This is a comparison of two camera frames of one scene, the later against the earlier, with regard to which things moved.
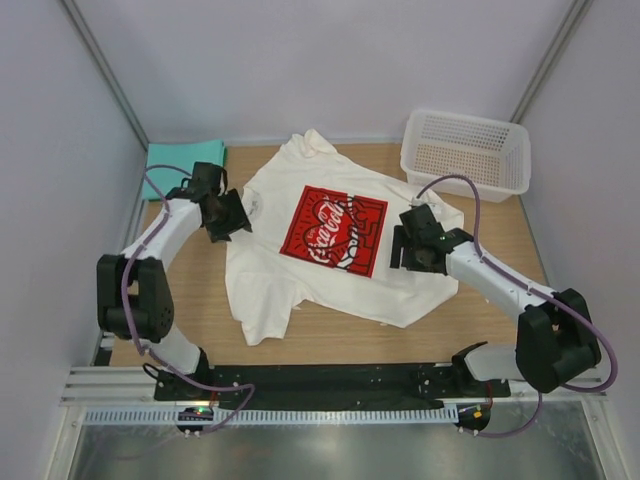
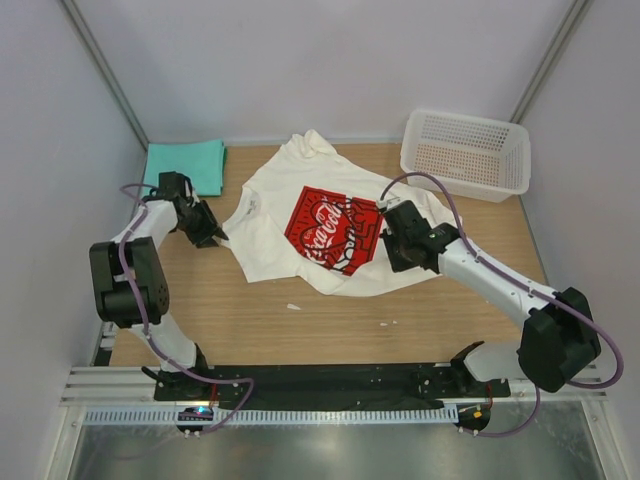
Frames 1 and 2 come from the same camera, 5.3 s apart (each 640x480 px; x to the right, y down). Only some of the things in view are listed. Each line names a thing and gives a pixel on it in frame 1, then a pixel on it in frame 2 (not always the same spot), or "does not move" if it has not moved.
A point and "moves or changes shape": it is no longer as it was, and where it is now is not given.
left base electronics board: [194, 414] does not move
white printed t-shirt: [321, 240] moves or changes shape
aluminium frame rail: [111, 386] does not move
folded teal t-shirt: [183, 156] does not move
